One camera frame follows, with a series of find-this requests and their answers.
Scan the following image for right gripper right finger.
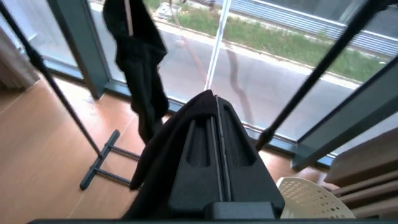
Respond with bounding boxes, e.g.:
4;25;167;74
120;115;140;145
215;95;285;218

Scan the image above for window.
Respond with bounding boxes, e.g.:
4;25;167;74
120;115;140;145
0;0;398;172

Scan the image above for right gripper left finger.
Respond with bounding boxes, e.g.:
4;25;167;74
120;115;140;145
167;116;224;218

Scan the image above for black shorts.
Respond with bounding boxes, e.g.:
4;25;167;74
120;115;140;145
102;0;170;144

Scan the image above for white laundry basket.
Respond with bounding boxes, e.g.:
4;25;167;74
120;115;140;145
275;176;356;220

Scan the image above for black garment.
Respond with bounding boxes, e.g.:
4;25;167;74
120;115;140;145
123;89;218;220

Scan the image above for black clothes rack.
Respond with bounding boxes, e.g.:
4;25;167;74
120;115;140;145
0;0;398;191

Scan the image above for beige curtain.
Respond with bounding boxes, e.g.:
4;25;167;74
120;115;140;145
0;26;41;91
323;127;398;218

